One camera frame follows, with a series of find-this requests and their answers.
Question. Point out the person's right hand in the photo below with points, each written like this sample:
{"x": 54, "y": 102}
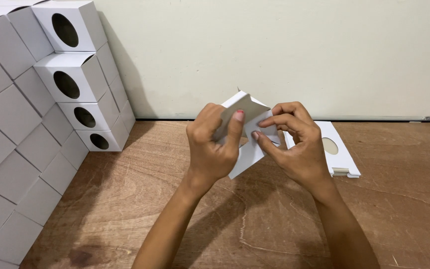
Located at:
{"x": 301, "y": 153}

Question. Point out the person's left hand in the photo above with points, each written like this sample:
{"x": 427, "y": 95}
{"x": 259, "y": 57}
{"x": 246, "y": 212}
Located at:
{"x": 209, "y": 153}

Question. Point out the white cardboard box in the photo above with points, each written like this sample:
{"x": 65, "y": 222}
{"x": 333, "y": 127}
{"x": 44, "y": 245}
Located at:
{"x": 250, "y": 134}

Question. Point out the pile of flat box blanks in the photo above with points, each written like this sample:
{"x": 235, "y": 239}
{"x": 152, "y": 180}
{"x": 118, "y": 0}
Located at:
{"x": 336, "y": 149}

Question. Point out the stack of assembled white boxes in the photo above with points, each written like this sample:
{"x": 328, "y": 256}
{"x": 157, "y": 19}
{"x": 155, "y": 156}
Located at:
{"x": 32, "y": 123}

